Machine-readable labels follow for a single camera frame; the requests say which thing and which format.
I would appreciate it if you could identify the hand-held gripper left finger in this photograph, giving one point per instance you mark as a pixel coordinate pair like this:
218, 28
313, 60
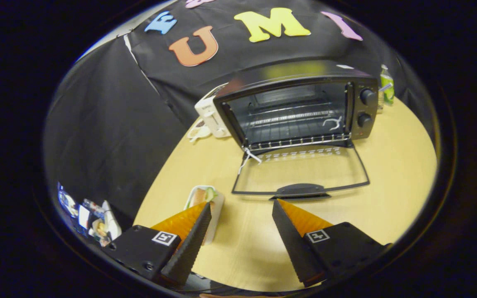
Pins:
189, 248

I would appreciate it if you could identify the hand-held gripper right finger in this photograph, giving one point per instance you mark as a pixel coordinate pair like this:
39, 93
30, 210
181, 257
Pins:
294, 244

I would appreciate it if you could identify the sandwich with lettuce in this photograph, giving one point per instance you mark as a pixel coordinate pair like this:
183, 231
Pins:
200, 196

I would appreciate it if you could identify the black toaster oven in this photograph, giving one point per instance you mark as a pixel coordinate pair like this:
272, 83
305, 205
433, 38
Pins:
362, 107

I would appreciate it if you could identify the small clear food container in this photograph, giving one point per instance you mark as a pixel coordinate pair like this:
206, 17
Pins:
198, 131

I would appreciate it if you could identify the white pop-up toaster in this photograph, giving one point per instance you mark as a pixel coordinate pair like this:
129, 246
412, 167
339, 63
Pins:
209, 116

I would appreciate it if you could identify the white rectangular plate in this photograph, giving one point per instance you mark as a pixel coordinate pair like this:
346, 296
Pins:
218, 211

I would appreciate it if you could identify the colourful printed clutter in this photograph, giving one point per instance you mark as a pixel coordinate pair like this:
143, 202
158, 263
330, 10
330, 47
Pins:
93, 219

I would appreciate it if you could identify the clear plastic cup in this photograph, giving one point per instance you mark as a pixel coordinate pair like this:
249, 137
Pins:
381, 101

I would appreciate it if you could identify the green drink bottle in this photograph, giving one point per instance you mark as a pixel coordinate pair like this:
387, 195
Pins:
387, 85

